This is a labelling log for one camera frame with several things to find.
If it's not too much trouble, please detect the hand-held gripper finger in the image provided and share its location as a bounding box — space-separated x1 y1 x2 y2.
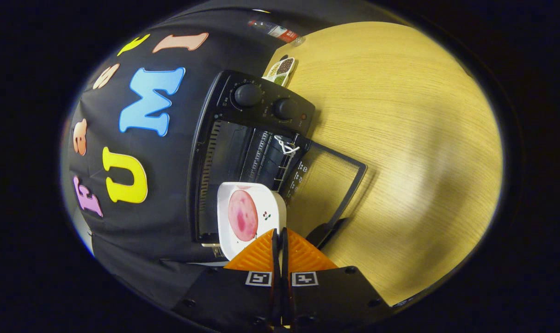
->
281 227 396 331
171 228 283 331

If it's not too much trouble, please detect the pink ham slice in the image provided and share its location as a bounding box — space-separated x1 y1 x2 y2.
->
228 189 259 242

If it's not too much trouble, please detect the white square plate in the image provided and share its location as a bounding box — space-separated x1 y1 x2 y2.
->
216 182 287 261

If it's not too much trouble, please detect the black toaster oven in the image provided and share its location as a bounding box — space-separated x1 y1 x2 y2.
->
187 69 368 250

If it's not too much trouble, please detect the white divided dish of beans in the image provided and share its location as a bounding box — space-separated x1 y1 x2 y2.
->
263 56 296 87

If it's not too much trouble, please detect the clear water bottle red label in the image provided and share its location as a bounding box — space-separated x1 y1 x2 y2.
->
247 18 306 47

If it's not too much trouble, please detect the white string tie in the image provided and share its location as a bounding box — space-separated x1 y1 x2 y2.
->
274 135 301 155

